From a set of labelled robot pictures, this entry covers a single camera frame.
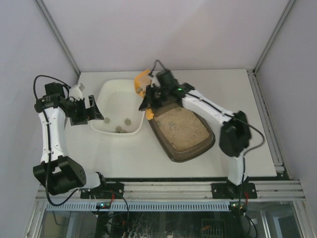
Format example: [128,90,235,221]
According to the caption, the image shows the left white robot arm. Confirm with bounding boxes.
[33,82,104,195]

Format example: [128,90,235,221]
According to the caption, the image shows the right aluminium frame post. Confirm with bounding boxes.
[253,0,297,74]

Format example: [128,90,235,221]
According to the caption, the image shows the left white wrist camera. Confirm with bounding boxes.
[69,83,85,101]

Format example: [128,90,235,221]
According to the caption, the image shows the beige pellet litter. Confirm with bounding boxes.
[155,107,211,151]

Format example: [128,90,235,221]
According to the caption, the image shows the white plastic tray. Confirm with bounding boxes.
[91,79,145,135]

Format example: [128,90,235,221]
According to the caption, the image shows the grey slotted cable duct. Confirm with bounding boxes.
[46,201,230,212]

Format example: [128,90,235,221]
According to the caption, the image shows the aluminium frame post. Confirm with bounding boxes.
[253,0,297,74]
[33,0,81,77]

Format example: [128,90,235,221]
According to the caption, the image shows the orange litter scoop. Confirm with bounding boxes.
[134,69,154,120]

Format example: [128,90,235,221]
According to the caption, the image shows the right aluminium side rail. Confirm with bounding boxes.
[246,69,286,177]

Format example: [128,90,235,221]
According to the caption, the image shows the aluminium front rail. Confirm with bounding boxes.
[35,180,306,201]

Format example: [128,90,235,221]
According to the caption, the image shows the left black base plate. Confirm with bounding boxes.
[80,182,124,199]

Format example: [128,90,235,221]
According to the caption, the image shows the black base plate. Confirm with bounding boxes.
[80,182,124,199]
[211,182,258,199]

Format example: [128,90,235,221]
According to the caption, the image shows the dark grey litter box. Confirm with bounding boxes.
[148,102,215,163]

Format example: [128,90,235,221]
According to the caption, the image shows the right black camera cable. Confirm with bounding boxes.
[150,59,265,206]

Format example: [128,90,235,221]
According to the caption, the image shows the left aluminium frame post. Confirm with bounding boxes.
[33,0,81,77]

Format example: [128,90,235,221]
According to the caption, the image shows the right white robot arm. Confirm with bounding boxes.
[134,69,251,187]

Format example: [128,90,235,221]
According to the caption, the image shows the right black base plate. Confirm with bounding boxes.
[211,182,258,199]

